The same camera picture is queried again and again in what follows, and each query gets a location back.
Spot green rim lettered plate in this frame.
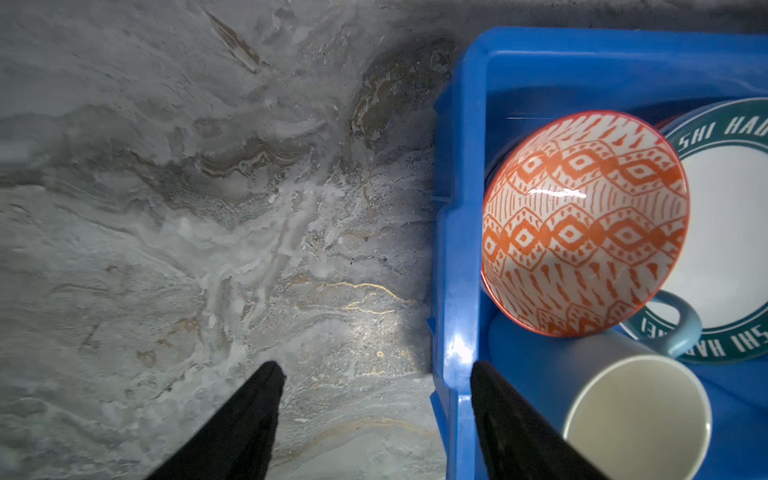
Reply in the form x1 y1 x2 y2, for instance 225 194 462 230
661 97 767 365

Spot light blue ceramic mug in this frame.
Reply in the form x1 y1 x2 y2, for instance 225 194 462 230
487 291 712 479

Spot orange patterned ceramic bowl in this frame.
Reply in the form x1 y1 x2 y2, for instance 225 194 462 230
481 110 690 338

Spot blue plastic bin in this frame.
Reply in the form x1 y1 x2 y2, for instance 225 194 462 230
429 27 767 479

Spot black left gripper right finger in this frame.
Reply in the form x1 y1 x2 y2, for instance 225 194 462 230
470 360 605 479

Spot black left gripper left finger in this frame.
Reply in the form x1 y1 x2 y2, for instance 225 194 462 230
149 361 286 479

